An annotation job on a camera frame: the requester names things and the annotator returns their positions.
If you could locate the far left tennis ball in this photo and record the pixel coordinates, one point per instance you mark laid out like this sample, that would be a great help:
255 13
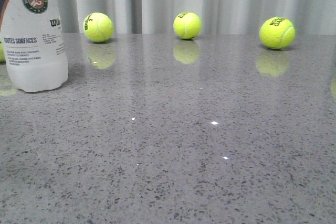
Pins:
2 55

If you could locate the white blue tennis ball can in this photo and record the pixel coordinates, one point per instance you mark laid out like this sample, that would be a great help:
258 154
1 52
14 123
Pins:
31 35

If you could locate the right tennis ball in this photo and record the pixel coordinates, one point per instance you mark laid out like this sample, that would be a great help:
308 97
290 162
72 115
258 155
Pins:
277 32

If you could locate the grey white curtain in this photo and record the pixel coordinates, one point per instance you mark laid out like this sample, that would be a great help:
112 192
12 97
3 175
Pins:
197 1

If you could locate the tennis ball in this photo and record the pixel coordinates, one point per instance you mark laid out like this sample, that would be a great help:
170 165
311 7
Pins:
277 32
98 27
2 55
187 25

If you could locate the centre tennis ball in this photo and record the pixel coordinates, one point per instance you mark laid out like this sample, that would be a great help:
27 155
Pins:
187 25

